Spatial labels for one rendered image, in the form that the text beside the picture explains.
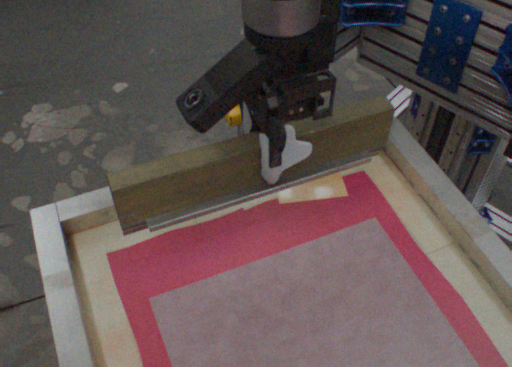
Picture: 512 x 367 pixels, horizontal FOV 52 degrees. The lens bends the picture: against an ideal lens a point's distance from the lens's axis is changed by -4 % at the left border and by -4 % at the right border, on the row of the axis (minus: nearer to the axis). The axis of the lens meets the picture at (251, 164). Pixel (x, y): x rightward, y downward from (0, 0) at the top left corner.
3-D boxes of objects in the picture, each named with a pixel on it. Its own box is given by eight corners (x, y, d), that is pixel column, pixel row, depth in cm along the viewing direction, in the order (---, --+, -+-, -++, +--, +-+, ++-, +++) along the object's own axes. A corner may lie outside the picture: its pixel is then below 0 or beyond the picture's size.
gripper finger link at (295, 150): (316, 185, 65) (317, 122, 59) (271, 201, 63) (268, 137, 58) (304, 170, 67) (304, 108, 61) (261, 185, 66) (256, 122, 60)
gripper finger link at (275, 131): (288, 172, 60) (286, 105, 54) (275, 176, 59) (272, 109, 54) (270, 149, 63) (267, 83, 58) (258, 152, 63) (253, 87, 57)
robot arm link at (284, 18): (260, 7, 45) (226, -33, 50) (260, 51, 49) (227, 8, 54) (337, -9, 47) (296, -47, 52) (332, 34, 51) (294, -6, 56)
